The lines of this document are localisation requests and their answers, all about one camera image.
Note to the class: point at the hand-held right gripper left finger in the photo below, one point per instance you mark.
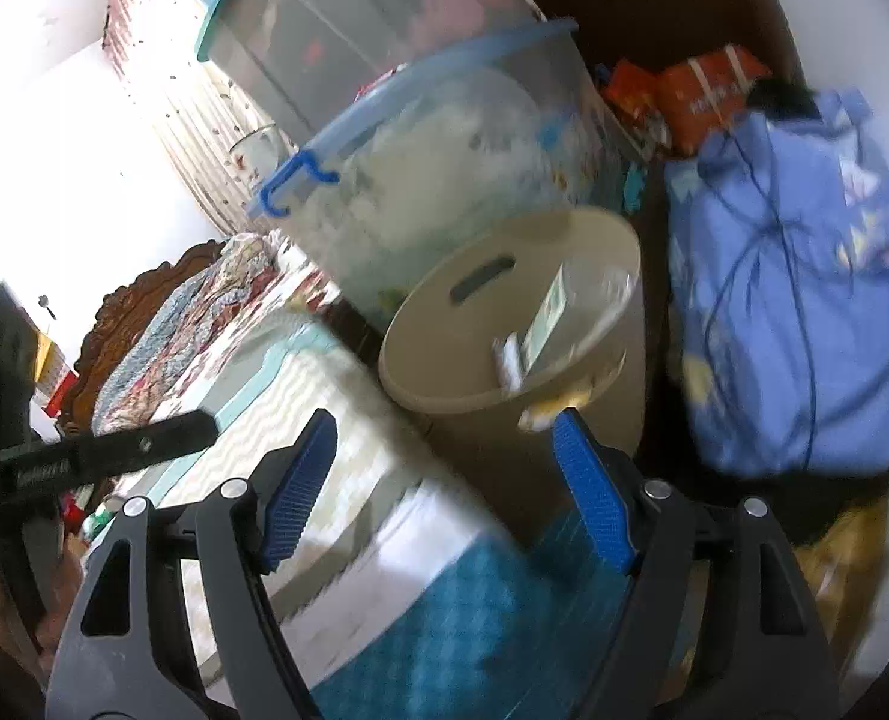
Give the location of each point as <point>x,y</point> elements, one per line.
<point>301,487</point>

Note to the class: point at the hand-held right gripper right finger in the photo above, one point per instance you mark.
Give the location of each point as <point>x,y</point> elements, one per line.
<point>590,480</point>

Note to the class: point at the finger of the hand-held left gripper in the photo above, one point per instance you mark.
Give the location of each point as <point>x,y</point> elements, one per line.
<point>114,454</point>

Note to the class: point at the green plastic bottle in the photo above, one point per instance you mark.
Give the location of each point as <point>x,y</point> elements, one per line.
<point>99,523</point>

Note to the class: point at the red and white packet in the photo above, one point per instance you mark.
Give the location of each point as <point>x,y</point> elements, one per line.
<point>74,514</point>

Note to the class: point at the yellow wrapper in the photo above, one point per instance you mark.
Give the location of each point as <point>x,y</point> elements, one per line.
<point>557,405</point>

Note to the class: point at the white paper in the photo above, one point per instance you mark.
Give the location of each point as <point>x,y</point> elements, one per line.
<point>508,364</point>

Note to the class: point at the green and white box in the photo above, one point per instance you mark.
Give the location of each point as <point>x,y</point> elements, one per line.
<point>553,307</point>

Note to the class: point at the beige plastic bin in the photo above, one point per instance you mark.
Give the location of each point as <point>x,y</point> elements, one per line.
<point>429,330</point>

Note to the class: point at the beige zigzag blanket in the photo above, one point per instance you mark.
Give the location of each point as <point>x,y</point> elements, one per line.
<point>384,540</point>

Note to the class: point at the folded patchwork quilt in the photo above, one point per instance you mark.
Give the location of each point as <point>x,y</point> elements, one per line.
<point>181,322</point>

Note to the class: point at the carved wooden headboard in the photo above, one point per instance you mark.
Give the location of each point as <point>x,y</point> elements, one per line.
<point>136,307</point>

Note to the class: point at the red floral bedsheet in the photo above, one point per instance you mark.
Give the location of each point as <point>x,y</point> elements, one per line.
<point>279,285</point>

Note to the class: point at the yellow plastic bag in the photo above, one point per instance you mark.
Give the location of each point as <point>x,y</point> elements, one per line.
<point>849,562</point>

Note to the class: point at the light blue cloth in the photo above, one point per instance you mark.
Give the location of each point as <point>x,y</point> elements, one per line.
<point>789,277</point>

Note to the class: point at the white enamel mug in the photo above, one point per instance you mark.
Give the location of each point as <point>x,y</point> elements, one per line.
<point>253,150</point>

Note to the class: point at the beige leaf-print curtain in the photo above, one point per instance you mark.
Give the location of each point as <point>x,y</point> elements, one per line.
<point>181,90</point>

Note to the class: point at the blue-lidded clear storage box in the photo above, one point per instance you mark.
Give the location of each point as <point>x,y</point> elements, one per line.
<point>444,165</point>

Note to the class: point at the small orange packet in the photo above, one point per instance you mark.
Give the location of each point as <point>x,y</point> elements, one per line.
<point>628,94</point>

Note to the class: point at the large orange bag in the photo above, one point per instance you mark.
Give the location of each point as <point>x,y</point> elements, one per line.
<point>703,105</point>

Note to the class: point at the teal-lidded clear storage box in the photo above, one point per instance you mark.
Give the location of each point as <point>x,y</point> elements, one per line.
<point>354,7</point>

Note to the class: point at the yellow wall calendar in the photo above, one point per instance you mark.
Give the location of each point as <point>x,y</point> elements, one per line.
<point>50,375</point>

